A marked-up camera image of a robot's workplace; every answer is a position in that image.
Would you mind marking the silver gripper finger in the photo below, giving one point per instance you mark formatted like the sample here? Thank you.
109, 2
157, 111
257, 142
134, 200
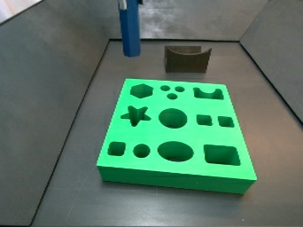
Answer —
123, 4

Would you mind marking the blue hexagonal prism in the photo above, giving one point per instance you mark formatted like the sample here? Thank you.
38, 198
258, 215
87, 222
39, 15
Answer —
130, 29

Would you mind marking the green shape sorter board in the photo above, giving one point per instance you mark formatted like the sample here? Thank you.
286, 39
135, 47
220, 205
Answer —
176, 137

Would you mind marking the dark grey arch block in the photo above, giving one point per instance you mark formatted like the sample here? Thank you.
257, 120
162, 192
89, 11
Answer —
186, 59

